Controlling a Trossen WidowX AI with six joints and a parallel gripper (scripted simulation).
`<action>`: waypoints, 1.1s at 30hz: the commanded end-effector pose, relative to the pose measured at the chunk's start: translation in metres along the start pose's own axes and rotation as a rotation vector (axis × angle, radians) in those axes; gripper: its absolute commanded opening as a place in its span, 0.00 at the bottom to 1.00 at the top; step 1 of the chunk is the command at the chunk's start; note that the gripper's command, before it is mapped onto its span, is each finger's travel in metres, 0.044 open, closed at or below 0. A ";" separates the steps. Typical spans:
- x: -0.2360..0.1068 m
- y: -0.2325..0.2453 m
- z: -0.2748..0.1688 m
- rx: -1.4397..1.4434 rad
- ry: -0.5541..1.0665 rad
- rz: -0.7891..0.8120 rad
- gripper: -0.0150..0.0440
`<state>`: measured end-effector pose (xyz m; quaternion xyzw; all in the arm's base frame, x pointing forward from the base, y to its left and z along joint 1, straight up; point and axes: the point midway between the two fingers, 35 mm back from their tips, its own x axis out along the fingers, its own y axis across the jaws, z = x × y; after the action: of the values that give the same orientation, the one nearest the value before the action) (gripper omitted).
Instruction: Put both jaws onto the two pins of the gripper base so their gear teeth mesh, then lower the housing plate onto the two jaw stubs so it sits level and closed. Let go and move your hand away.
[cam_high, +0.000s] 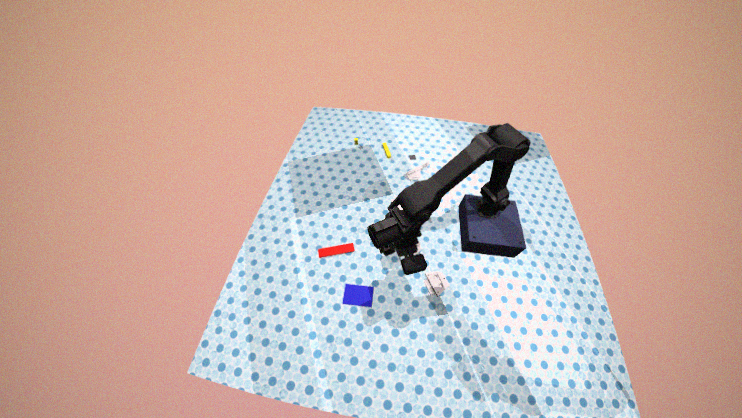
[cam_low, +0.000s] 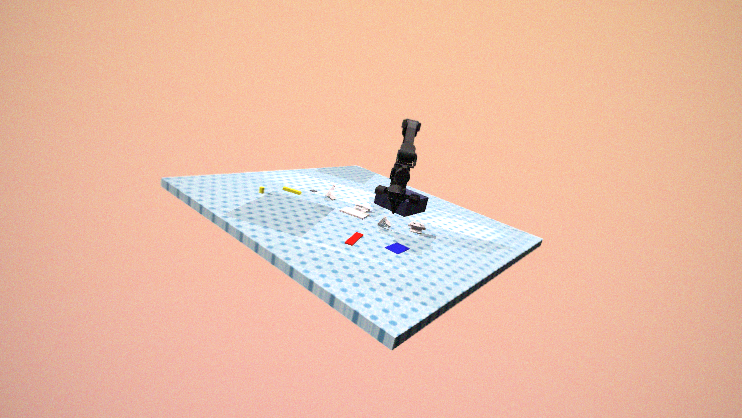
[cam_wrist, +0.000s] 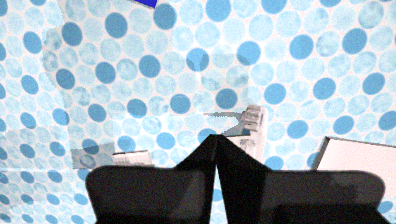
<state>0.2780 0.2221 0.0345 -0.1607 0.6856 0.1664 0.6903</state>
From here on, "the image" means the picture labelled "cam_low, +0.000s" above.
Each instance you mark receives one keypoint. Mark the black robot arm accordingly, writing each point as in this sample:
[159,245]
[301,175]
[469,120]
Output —
[406,156]

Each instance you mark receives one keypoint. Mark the red flat bar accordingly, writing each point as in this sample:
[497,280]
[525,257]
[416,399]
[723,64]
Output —
[354,238]

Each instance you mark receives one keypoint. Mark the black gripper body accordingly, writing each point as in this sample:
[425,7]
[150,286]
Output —
[413,198]

